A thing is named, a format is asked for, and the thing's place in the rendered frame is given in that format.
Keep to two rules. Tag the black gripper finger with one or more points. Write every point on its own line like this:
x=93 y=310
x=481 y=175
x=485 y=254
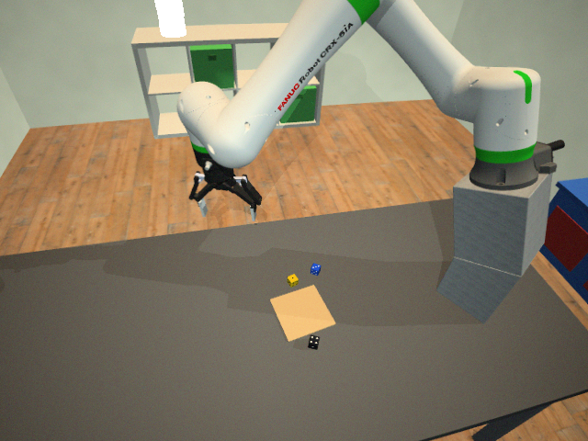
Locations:
x=247 y=193
x=199 y=197

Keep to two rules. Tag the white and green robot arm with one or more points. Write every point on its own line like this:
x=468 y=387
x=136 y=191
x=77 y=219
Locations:
x=501 y=102

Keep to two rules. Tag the orange flat square mat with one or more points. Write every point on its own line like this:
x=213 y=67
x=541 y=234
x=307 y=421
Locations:
x=302 y=312

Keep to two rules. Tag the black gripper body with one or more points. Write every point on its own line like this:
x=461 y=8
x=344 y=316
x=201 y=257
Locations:
x=217 y=176

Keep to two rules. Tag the yellow die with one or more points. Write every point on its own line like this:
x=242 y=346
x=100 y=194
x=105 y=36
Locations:
x=293 y=280

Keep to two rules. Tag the black die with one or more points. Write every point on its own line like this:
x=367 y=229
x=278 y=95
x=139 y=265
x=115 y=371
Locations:
x=313 y=342

